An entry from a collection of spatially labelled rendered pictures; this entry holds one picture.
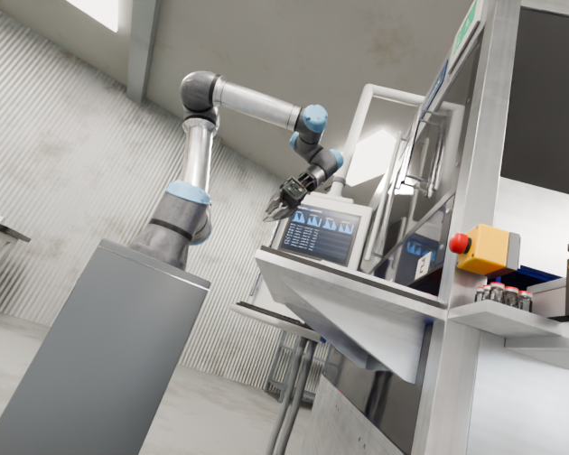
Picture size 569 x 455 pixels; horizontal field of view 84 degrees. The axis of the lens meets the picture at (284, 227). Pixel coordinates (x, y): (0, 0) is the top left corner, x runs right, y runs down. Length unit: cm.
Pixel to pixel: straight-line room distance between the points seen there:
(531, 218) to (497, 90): 35
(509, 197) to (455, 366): 39
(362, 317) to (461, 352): 20
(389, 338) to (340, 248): 101
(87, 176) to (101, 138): 57
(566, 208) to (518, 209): 10
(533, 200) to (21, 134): 503
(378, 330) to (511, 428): 27
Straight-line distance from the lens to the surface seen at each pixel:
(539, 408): 77
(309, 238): 176
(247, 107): 104
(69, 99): 530
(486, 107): 97
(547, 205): 89
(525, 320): 61
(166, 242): 81
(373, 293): 68
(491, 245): 67
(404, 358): 78
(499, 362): 74
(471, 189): 82
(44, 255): 477
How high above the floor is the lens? 72
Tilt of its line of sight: 19 degrees up
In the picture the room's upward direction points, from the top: 20 degrees clockwise
